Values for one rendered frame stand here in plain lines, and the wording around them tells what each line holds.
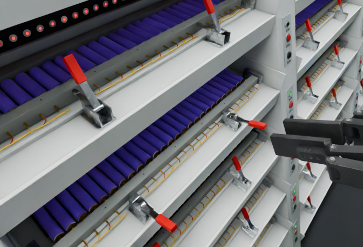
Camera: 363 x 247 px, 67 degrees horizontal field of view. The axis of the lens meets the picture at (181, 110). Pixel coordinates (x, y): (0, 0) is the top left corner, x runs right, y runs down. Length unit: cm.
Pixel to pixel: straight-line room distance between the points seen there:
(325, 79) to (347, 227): 72
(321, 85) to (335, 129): 76
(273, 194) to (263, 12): 56
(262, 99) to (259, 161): 19
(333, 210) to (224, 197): 96
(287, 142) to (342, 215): 125
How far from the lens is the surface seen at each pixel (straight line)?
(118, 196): 48
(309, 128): 38
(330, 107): 133
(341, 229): 155
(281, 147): 37
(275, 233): 110
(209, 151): 56
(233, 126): 60
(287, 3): 71
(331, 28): 110
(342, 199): 166
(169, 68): 45
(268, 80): 73
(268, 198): 95
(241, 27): 59
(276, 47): 69
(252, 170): 77
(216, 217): 68
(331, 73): 120
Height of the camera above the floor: 125
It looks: 30 degrees down
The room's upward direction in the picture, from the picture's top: 15 degrees counter-clockwise
